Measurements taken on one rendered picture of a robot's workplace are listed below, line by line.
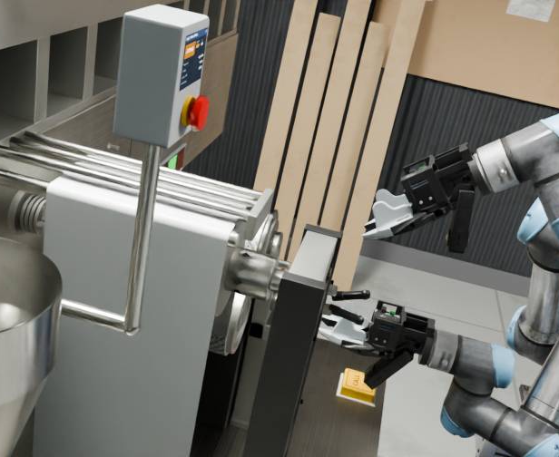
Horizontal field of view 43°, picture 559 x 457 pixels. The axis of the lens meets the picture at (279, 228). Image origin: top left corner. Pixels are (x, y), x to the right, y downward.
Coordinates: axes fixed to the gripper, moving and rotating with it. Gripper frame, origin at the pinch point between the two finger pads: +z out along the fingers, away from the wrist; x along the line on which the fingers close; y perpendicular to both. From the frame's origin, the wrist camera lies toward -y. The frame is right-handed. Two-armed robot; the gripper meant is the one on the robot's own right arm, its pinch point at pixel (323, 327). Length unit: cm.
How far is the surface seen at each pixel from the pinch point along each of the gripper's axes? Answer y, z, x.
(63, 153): 36, 38, 35
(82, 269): 24, 31, 41
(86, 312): 33, 21, 62
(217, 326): 10.0, 15.7, 24.5
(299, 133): -35, 42, -232
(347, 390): -17.2, -7.8, -6.4
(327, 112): -21, 30, -233
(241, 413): -16.0, 10.7, 11.4
